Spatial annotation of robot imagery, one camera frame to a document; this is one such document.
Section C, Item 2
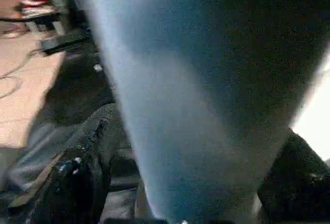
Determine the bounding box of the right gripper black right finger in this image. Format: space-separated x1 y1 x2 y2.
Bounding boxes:
256 128 330 224

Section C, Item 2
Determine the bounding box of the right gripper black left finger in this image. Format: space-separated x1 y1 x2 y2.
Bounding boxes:
6 102 149 224

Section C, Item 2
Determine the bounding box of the white plastic table leg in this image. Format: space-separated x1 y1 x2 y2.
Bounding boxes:
81 0 329 224

